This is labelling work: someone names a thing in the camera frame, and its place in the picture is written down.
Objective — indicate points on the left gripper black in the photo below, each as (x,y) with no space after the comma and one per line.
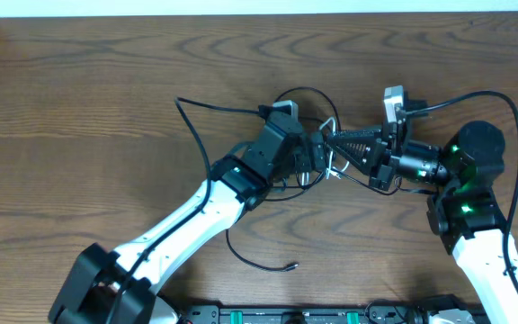
(311,164)

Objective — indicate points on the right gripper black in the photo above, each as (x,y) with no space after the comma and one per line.
(379,155)

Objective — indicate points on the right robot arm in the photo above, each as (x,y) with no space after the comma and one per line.
(463,211)

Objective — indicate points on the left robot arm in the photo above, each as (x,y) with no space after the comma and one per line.
(122,285)

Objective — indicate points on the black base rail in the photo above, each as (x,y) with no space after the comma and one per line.
(381,313)

